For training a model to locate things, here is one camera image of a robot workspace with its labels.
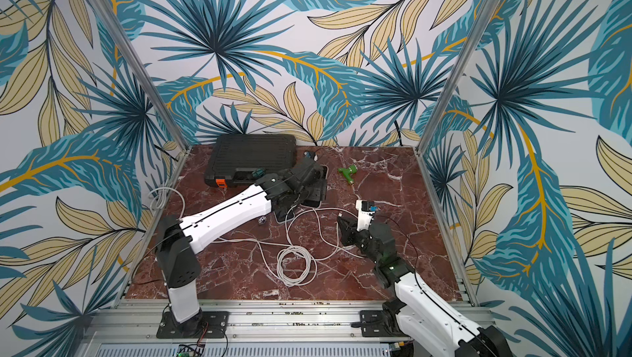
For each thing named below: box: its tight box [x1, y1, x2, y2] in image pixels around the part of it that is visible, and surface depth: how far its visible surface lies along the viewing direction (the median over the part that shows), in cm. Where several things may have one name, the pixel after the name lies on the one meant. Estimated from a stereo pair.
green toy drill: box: [337, 164, 358, 185], surface depth 112 cm
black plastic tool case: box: [204, 134, 298, 188], surface depth 108 cm
